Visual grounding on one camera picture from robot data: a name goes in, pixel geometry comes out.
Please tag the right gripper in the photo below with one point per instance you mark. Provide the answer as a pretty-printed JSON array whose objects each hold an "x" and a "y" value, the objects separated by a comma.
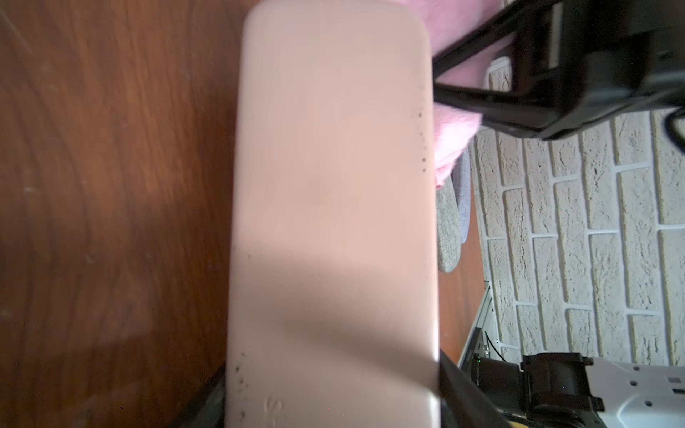
[{"x": 576, "y": 64}]

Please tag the pink eyeglass case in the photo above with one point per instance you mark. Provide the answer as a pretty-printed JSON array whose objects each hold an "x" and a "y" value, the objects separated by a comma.
[{"x": 333, "y": 312}]

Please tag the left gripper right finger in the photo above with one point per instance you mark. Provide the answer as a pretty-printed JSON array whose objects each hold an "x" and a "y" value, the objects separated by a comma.
[{"x": 462, "y": 403}]

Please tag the pink microfiber cloth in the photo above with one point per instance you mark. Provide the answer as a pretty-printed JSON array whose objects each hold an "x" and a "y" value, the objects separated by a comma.
[{"x": 447, "y": 22}]

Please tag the lavender eyeglass case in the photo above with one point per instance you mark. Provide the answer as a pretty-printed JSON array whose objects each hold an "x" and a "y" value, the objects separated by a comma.
[{"x": 461, "y": 180}]

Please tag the grey felt eyeglass case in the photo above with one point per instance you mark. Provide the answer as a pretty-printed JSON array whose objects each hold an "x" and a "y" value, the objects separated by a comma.
[{"x": 449, "y": 233}]

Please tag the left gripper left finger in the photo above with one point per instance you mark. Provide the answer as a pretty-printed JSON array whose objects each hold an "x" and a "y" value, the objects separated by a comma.
[{"x": 207, "y": 409}]

